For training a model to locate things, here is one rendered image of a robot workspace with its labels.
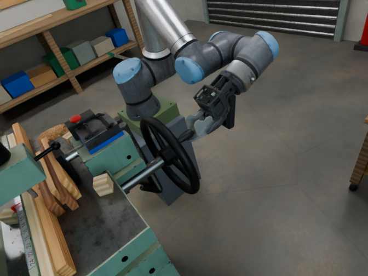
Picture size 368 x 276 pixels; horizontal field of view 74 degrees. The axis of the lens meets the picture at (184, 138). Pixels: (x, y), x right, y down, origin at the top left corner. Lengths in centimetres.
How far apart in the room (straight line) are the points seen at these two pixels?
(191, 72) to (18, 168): 49
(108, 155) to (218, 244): 97
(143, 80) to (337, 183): 127
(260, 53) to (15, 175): 66
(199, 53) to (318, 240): 114
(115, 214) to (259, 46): 57
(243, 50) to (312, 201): 110
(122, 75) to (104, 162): 61
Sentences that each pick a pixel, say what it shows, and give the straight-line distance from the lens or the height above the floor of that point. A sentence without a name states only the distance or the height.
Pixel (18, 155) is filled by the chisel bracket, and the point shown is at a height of 107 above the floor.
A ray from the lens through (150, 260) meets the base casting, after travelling 65.
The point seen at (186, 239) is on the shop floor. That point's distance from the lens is 152.
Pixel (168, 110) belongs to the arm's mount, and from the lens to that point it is 132.
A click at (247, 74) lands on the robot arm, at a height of 100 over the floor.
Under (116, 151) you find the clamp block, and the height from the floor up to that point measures 93.
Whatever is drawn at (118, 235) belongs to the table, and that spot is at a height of 90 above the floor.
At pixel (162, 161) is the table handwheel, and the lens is 76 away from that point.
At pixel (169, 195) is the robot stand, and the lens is 160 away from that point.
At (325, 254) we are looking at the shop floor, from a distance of 150.
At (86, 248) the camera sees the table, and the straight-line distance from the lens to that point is 58.
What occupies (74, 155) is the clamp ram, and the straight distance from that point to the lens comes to 71.
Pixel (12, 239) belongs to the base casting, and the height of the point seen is 80.
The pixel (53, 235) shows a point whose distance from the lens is 59.
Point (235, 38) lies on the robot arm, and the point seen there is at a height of 105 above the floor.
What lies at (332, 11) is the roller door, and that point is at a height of 30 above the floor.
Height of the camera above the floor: 134
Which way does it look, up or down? 41 degrees down
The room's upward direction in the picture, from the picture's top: 16 degrees counter-clockwise
